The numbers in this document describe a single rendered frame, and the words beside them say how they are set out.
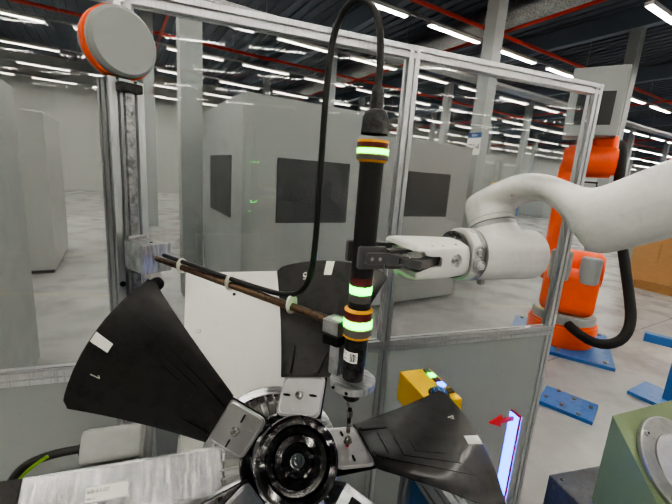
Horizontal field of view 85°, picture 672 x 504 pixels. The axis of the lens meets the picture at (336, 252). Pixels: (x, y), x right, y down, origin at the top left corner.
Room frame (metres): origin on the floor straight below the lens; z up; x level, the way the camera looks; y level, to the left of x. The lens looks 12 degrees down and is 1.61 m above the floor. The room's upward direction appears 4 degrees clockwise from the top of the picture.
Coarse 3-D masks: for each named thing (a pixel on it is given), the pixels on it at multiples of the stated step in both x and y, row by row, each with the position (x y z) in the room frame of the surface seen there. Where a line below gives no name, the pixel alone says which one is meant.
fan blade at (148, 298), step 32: (128, 320) 0.52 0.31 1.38; (160, 320) 0.52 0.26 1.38; (96, 352) 0.51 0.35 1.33; (128, 352) 0.50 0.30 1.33; (160, 352) 0.50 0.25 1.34; (192, 352) 0.50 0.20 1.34; (96, 384) 0.50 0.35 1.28; (128, 384) 0.50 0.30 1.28; (160, 384) 0.50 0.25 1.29; (192, 384) 0.49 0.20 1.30; (224, 384) 0.49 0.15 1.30; (128, 416) 0.50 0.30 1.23; (160, 416) 0.50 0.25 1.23; (192, 416) 0.49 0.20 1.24
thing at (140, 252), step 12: (132, 240) 0.88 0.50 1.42; (144, 240) 0.89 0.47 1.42; (156, 240) 0.90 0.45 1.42; (132, 252) 0.85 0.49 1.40; (144, 252) 0.83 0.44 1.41; (156, 252) 0.85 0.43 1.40; (168, 252) 0.88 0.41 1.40; (132, 264) 0.85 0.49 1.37; (144, 264) 0.83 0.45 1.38; (156, 264) 0.85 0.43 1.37
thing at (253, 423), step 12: (228, 408) 0.49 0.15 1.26; (240, 408) 0.49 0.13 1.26; (228, 420) 0.49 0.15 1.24; (240, 420) 0.49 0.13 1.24; (252, 420) 0.49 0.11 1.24; (264, 420) 0.49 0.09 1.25; (216, 432) 0.50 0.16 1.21; (228, 432) 0.50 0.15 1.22; (240, 432) 0.49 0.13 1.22; (252, 432) 0.49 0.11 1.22; (216, 444) 0.50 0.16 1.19; (228, 444) 0.50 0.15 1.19; (240, 444) 0.49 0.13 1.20; (240, 456) 0.49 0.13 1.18
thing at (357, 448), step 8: (336, 432) 0.55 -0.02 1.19; (344, 432) 0.55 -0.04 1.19; (352, 432) 0.56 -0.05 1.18; (336, 440) 0.53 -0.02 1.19; (352, 440) 0.53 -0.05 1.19; (360, 440) 0.54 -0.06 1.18; (344, 448) 0.51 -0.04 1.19; (352, 448) 0.52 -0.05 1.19; (360, 448) 0.52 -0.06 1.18; (344, 456) 0.49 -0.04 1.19; (360, 456) 0.50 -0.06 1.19; (368, 456) 0.50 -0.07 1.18; (344, 464) 0.48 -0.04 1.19; (352, 464) 0.48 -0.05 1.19; (360, 464) 0.48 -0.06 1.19; (368, 464) 0.49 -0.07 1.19
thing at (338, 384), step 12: (324, 324) 0.54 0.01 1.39; (336, 324) 0.52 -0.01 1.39; (324, 336) 0.53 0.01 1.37; (336, 336) 0.52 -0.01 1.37; (336, 348) 0.52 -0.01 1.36; (336, 360) 0.52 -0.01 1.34; (336, 372) 0.52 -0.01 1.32; (336, 384) 0.50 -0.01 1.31; (348, 384) 0.50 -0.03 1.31; (360, 384) 0.50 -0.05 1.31; (372, 384) 0.50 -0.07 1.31; (348, 396) 0.48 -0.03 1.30; (360, 396) 0.49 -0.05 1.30
